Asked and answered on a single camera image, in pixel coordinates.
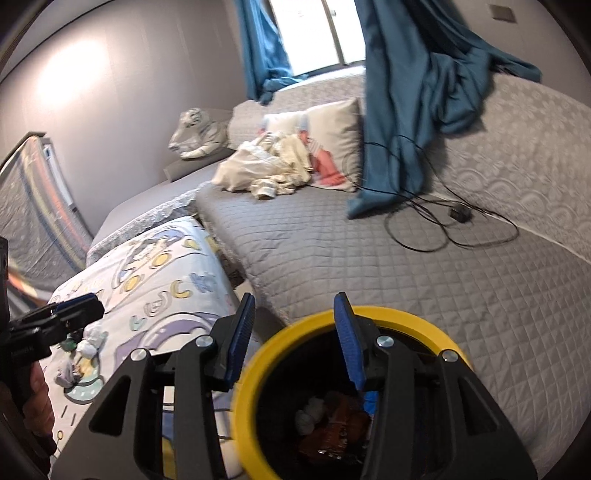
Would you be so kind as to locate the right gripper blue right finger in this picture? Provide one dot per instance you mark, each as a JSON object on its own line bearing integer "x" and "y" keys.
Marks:
{"x": 351, "y": 340}

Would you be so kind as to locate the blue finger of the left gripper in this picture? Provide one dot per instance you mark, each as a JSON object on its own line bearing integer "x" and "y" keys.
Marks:
{"x": 88, "y": 303}

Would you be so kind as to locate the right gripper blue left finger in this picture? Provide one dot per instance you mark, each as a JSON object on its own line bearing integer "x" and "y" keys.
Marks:
{"x": 237, "y": 341}

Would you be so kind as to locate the orange snack wrapper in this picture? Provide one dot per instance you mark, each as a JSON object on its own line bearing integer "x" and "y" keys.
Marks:
{"x": 347, "y": 427}

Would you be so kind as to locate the yellow rim trash bin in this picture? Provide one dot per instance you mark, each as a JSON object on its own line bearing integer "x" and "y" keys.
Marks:
{"x": 419, "y": 430}

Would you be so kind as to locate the blue glove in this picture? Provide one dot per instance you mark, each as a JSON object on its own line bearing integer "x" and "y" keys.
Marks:
{"x": 370, "y": 402}

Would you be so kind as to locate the person's left hand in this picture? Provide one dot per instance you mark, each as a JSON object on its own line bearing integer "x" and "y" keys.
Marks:
{"x": 38, "y": 412}

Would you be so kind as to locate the cartoon print bedsheet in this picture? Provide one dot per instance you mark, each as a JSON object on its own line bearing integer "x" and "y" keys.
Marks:
{"x": 160, "y": 408}

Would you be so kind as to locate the striped sheet covered rack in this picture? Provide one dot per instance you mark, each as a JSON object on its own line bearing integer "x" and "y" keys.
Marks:
{"x": 47, "y": 237}

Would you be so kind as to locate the grey flat pillow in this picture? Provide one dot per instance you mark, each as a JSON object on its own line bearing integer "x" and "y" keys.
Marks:
{"x": 181, "y": 168}

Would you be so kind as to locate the grey quilted bed cover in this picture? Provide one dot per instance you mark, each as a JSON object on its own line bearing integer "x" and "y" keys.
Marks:
{"x": 512, "y": 291}

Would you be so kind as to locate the cream crumpled clothes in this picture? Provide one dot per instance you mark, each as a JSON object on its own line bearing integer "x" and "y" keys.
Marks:
{"x": 271, "y": 165}

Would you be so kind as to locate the baby print pillow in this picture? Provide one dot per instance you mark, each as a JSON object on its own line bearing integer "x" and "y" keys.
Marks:
{"x": 332, "y": 134}
{"x": 286, "y": 122}

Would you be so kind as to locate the white tiger plush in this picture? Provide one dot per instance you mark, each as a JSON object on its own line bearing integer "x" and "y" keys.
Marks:
{"x": 197, "y": 135}

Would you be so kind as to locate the left blue curtain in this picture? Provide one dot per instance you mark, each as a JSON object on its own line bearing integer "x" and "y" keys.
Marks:
{"x": 265, "y": 63}

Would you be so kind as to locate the blue curtain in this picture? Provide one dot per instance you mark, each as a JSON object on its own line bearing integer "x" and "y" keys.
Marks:
{"x": 265, "y": 63}
{"x": 427, "y": 73}

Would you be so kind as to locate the right blue curtain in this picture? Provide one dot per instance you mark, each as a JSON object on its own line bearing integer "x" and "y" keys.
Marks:
{"x": 427, "y": 73}

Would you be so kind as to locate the window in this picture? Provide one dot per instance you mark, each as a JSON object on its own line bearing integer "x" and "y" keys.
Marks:
{"x": 319, "y": 35}

